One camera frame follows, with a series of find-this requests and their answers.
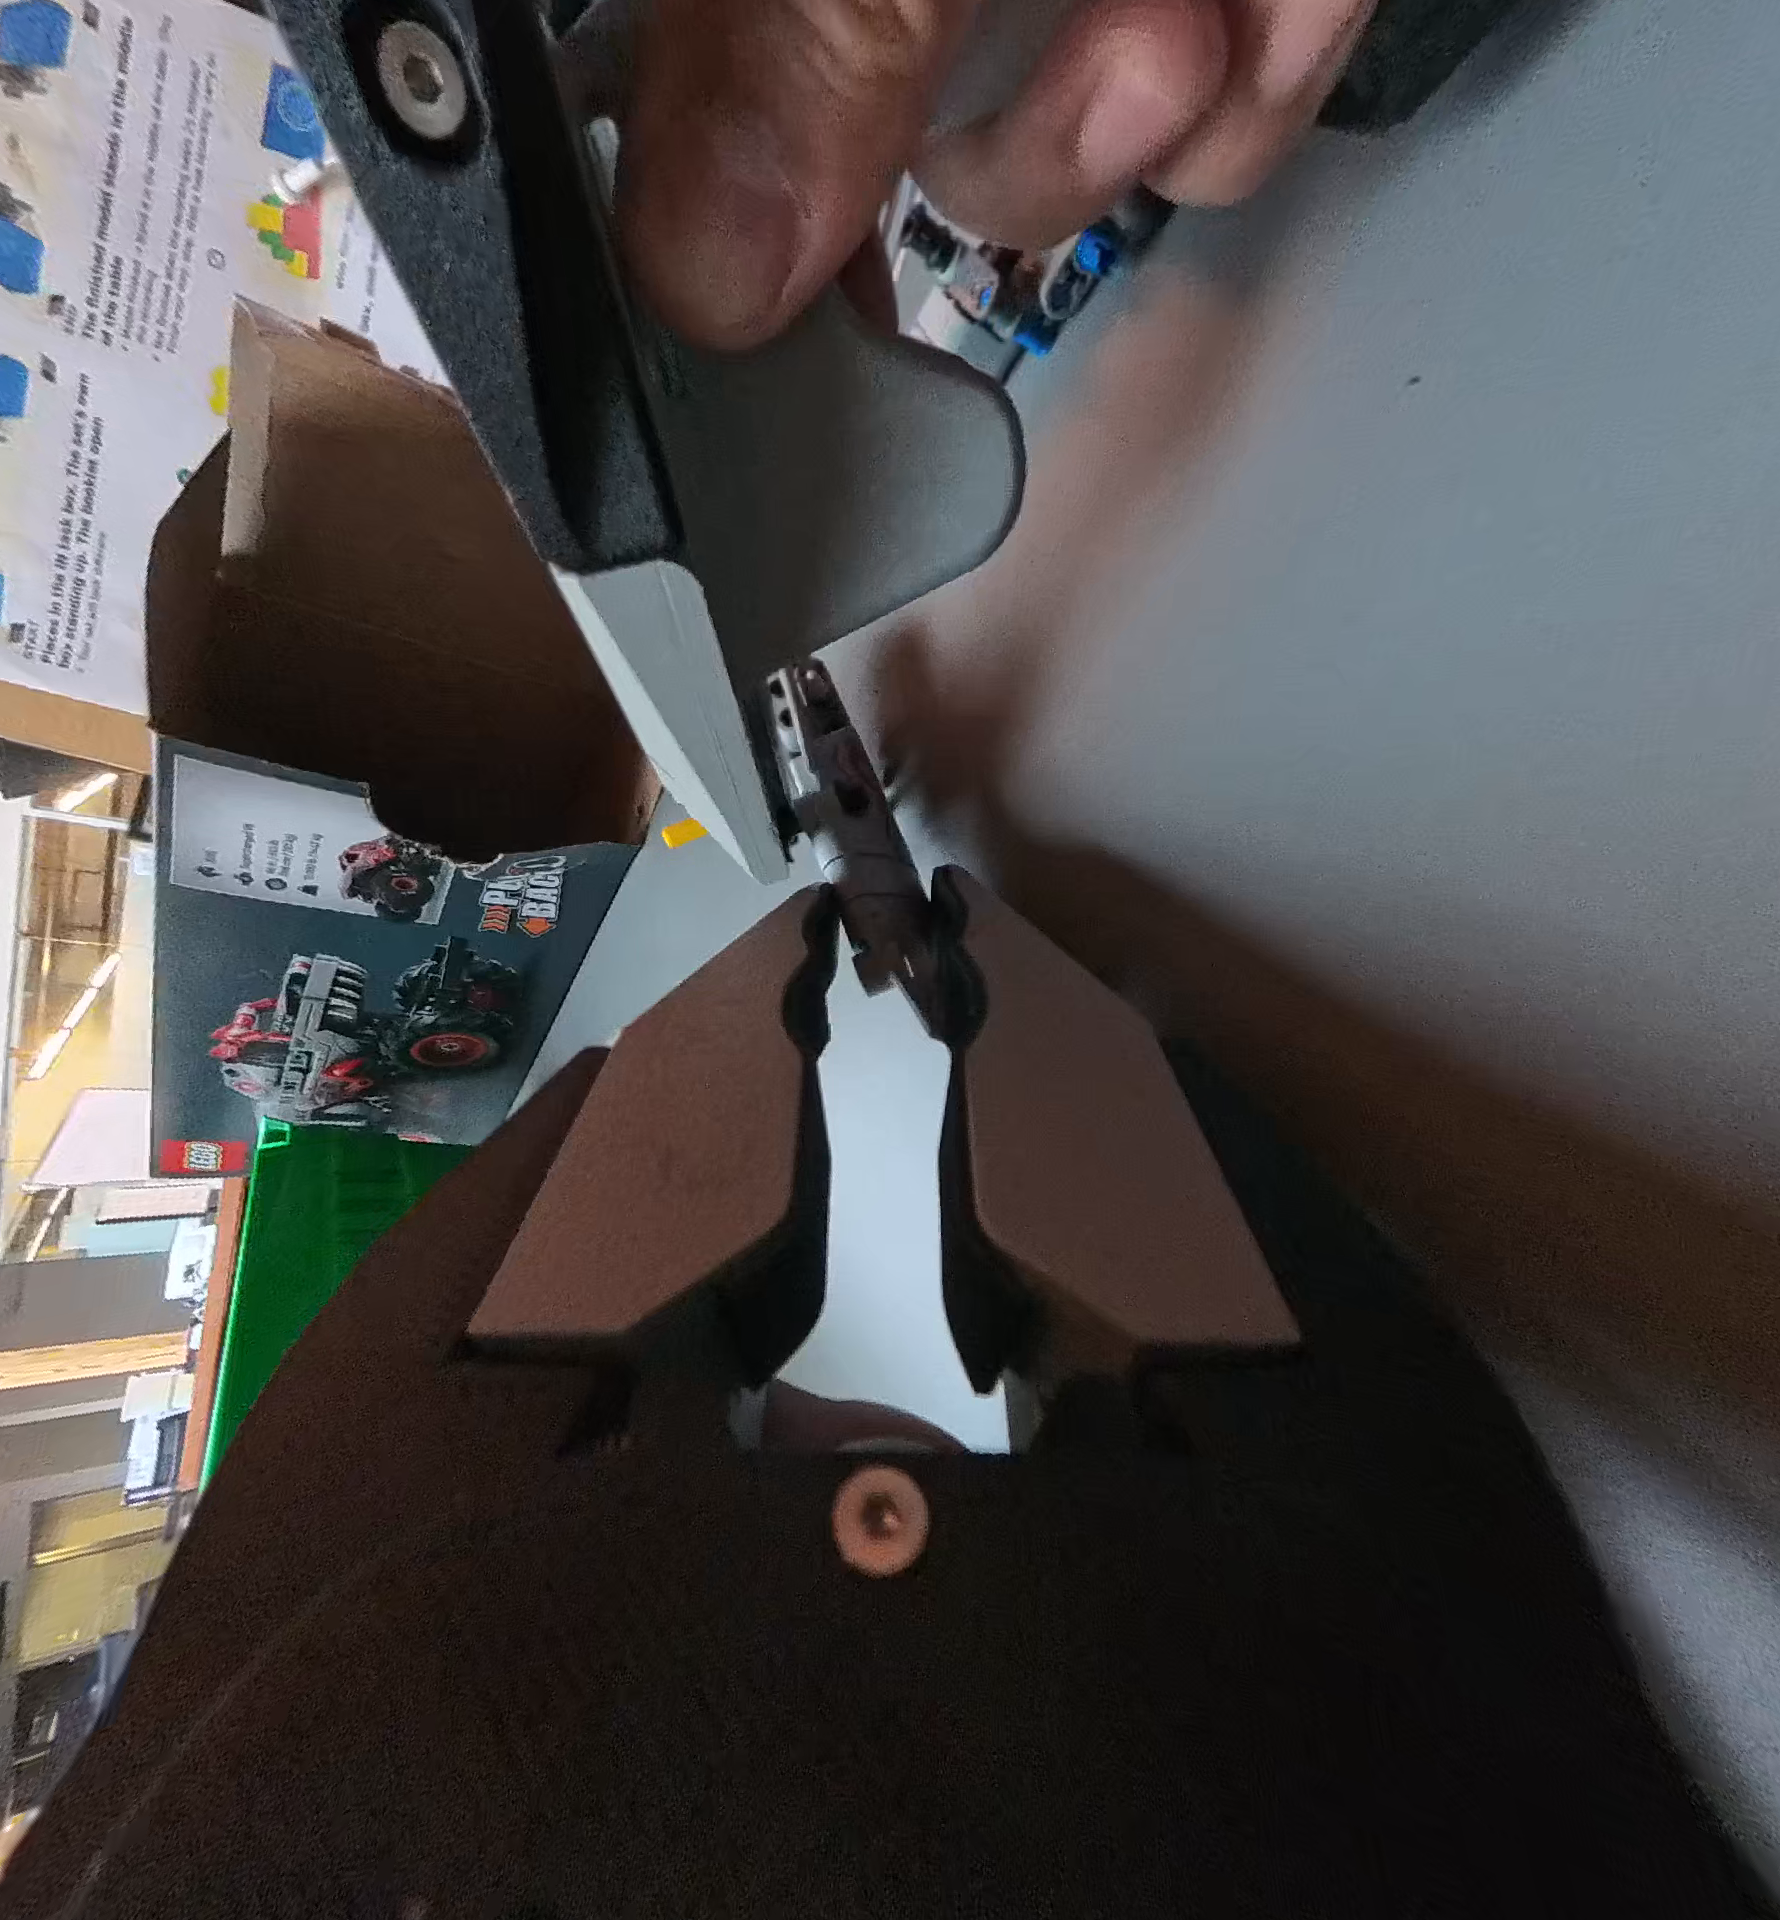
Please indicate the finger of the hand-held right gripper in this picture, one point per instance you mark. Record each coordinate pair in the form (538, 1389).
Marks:
(861, 480)
(681, 674)

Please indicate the open cardboard lego box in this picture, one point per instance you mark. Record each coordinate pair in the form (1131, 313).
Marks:
(381, 600)

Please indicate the green plastic bin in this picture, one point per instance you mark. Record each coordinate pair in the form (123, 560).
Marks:
(305, 1261)

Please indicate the person's right hand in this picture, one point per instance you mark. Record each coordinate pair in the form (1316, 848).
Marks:
(754, 164)

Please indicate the printed instruction sheet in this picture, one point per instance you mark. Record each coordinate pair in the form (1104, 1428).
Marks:
(94, 225)

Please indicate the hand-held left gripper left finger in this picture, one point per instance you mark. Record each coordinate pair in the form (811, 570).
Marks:
(650, 1111)

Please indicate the cluster of small toy parts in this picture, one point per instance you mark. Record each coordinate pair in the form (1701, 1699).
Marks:
(1041, 284)

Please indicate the grey lego vehicle assembly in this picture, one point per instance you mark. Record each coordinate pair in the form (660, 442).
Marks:
(845, 841)

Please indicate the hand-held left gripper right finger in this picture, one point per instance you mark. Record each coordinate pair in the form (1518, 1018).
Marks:
(1115, 1140)

